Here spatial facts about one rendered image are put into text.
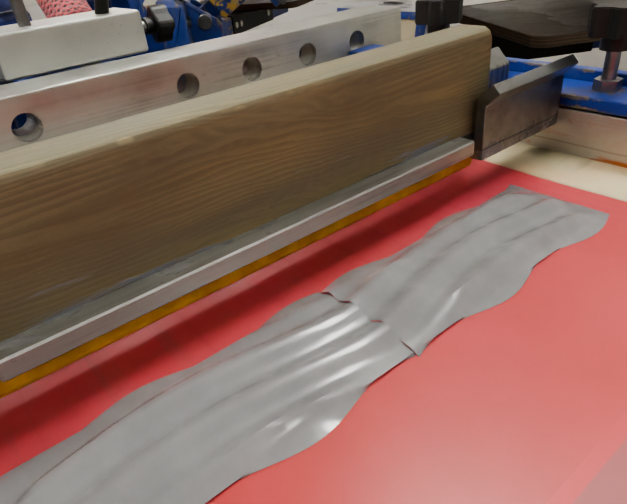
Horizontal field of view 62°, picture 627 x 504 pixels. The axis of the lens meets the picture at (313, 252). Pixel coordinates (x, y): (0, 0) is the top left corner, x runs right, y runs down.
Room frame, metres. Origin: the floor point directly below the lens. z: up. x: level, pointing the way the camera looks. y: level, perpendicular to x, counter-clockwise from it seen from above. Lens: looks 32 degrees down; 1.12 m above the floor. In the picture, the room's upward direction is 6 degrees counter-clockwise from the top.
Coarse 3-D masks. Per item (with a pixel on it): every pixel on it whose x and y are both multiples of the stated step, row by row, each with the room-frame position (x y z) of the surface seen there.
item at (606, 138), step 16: (560, 112) 0.39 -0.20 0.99; (576, 112) 0.38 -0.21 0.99; (592, 112) 0.37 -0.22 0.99; (560, 128) 0.39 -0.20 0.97; (576, 128) 0.38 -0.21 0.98; (592, 128) 0.37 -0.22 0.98; (608, 128) 0.36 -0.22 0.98; (624, 128) 0.35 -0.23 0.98; (528, 144) 0.41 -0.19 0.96; (544, 144) 0.40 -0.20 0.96; (560, 144) 0.39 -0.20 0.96; (576, 144) 0.38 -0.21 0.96; (592, 144) 0.37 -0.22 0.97; (608, 144) 0.36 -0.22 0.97; (624, 144) 0.35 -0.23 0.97; (608, 160) 0.36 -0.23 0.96; (624, 160) 0.35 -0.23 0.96
